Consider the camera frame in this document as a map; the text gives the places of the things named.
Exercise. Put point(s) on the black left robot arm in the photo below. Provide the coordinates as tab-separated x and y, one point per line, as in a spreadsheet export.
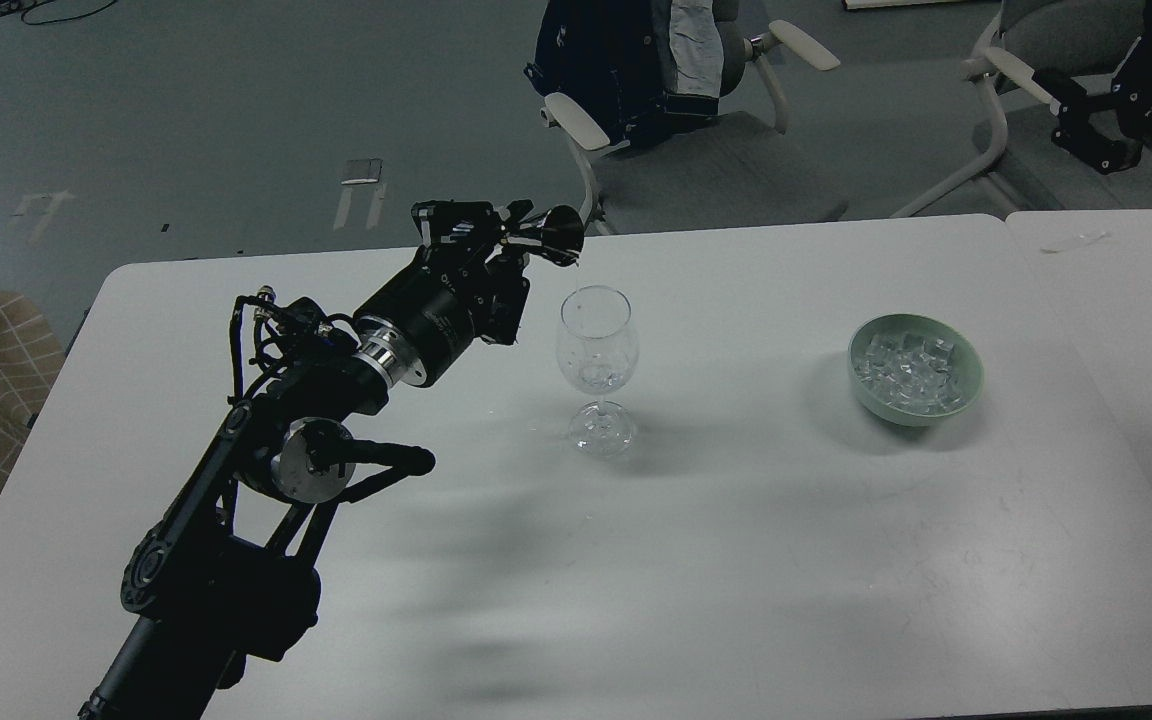
229	572

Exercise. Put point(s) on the steel cocktail jigger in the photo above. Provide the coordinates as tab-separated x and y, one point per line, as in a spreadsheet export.
557	235

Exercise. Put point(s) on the pile of ice cubes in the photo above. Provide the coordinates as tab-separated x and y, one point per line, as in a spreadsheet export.
911	372

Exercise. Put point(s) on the dark blue jacket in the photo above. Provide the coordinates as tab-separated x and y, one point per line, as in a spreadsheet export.
639	70

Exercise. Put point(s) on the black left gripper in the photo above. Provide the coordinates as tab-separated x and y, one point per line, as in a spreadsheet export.
425	317

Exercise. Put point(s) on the grey office chair right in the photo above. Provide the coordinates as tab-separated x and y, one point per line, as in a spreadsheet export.
1017	163

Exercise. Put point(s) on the green bowl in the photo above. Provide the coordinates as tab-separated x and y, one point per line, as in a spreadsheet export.
968	364

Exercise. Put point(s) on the clear plastic scrap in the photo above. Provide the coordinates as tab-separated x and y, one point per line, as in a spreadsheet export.
1078	241

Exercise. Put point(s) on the clear wine glass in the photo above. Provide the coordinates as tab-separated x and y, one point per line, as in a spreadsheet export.
597	351

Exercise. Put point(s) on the grey office chair with jacket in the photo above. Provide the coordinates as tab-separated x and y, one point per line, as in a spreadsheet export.
740	169

